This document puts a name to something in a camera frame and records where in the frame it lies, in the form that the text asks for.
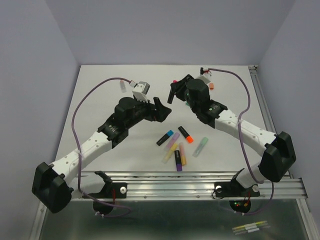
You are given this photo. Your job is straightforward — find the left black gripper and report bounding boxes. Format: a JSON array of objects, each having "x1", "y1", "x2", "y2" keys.
[{"x1": 125, "y1": 95, "x2": 171, "y2": 129}]

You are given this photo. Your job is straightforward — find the orange pen cap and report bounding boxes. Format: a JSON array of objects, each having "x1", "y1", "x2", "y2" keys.
[{"x1": 209, "y1": 82, "x2": 215, "y2": 91}]

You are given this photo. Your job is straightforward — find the clear marker orange tip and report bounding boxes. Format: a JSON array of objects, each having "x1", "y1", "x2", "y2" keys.
[{"x1": 120, "y1": 80, "x2": 127, "y2": 93}]

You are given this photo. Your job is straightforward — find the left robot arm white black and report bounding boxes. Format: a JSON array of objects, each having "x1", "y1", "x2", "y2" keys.
[{"x1": 31, "y1": 97, "x2": 172, "y2": 214}]

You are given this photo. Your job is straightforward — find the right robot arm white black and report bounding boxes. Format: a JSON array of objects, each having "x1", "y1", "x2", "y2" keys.
[{"x1": 167, "y1": 75, "x2": 297, "y2": 195}]

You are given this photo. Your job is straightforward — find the black highlighter blue cap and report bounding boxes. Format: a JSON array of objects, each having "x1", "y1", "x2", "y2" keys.
[{"x1": 156, "y1": 130, "x2": 174, "y2": 146}]

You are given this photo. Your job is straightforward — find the pastel purple highlighter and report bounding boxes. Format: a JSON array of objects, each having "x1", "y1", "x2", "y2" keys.
[{"x1": 164, "y1": 132, "x2": 180, "y2": 151}]

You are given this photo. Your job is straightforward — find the black highlighter orange cap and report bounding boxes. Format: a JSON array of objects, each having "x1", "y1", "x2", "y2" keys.
[{"x1": 178, "y1": 126, "x2": 194, "y2": 144}]

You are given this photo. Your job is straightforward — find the black highlighter purple cap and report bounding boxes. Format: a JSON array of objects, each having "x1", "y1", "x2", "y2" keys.
[{"x1": 174, "y1": 150, "x2": 183, "y2": 172}]

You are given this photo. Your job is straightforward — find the pastel green highlighter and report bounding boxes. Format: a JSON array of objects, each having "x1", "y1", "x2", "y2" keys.
[{"x1": 192, "y1": 137, "x2": 209, "y2": 158}]

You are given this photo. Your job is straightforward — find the pastel orange yellow highlighter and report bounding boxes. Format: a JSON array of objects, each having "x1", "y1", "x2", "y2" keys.
[{"x1": 179, "y1": 142, "x2": 187, "y2": 166}]

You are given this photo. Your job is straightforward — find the pens on lower shelf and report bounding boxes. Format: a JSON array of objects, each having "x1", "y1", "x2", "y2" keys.
[{"x1": 232, "y1": 220, "x2": 271, "y2": 235}]

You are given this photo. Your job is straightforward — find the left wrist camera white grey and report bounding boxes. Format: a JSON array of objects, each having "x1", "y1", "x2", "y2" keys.
[{"x1": 132, "y1": 81, "x2": 150, "y2": 103}]

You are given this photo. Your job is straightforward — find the aluminium rail frame front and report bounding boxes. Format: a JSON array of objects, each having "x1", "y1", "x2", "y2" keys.
[{"x1": 41, "y1": 171, "x2": 308, "y2": 201}]

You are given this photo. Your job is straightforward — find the aluminium rail right side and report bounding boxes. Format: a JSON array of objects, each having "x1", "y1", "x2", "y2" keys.
[{"x1": 248, "y1": 65, "x2": 297, "y2": 179}]

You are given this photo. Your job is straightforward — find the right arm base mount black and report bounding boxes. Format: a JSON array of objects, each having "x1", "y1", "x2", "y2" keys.
[{"x1": 211, "y1": 168, "x2": 261, "y2": 215}]

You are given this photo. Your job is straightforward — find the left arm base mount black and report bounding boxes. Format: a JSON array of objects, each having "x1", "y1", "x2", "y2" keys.
[{"x1": 82, "y1": 171, "x2": 132, "y2": 218}]

